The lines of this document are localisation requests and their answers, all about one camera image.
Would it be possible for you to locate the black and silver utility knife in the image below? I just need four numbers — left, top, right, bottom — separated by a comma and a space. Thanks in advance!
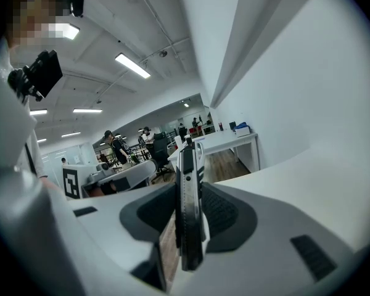
175, 141, 208, 273

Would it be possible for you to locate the person's white shirt torso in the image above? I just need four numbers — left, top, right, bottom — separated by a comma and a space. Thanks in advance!
0, 38, 49, 184

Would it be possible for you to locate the black chest-mounted device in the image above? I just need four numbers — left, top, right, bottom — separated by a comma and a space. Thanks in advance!
7, 49, 64, 102

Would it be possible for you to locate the person's head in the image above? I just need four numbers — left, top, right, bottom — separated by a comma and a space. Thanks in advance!
3, 0, 72, 47

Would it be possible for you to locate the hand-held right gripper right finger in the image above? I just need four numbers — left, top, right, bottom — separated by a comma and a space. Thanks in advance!
184, 182, 356, 296

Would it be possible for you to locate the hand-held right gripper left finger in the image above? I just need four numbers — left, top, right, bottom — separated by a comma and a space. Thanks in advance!
68, 182, 178, 293

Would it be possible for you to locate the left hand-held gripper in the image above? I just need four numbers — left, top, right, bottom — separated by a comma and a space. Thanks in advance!
62, 160, 158, 200

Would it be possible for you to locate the black office chair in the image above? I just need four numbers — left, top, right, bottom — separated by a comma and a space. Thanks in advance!
150, 131, 173, 184

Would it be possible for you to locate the white table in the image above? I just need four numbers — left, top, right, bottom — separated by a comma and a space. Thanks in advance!
167, 131, 261, 174

